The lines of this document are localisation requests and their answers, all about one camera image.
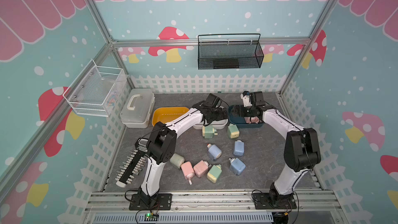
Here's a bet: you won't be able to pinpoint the pink sharpener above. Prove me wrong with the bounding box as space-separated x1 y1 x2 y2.
244 117 256 124
193 160 210 178
180 162 195 185
251 117 263 124

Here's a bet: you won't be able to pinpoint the white plastic storage tub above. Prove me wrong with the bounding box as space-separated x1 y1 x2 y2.
193 118 229 130

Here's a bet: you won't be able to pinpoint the dark teal storage tub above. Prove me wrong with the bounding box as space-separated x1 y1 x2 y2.
228 105 263 129

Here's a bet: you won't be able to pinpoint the yellow plastic storage tub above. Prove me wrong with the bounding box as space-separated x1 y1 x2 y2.
152 107 189 126

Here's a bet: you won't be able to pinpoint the pale green round sharpener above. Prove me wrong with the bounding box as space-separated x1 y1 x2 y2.
170 153 185 170

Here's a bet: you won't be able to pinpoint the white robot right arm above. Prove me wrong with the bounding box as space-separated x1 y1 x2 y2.
231 91 321 206

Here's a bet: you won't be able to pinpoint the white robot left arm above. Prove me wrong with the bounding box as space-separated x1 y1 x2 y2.
135 93 228 201

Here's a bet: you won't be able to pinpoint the green sharpener near tubs left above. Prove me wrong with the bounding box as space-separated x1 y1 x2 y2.
202 125 218 139

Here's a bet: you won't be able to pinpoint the green sharpener tubs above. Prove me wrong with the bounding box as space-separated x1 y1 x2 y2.
202 125 218 139
227 123 240 139

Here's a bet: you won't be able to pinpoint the green sharpener near tubs right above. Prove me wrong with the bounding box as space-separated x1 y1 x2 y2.
227 123 240 139

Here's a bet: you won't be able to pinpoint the blue sharpener upper right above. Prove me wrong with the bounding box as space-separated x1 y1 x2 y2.
233 140 245 157

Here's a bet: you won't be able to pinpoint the blue sharpener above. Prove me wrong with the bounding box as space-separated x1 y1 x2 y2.
207 144 222 161
233 140 245 157
229 158 246 175

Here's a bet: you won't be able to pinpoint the blue sharpener centre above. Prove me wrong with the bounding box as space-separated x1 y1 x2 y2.
207 144 222 161

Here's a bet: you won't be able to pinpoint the blue sharpener lower right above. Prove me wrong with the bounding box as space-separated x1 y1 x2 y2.
229 158 246 175

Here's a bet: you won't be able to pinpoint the green sharpener lower centre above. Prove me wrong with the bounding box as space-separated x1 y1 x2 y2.
207 164 222 183

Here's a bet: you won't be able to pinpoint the white lidded plastic case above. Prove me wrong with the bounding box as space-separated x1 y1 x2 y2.
120 89 155 129

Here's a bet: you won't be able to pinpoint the green circuit board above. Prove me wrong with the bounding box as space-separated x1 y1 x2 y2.
144 213 159 222

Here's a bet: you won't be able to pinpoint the black wire mesh basket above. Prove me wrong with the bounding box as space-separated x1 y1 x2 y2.
198 33 264 70

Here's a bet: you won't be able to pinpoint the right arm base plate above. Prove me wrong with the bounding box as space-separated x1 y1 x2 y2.
251 190 297 212

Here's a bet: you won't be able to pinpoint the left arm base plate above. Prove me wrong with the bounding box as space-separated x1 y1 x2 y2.
127 194 173 211

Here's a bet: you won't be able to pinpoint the white wire wall basket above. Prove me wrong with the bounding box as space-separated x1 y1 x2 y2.
63 60 127 117

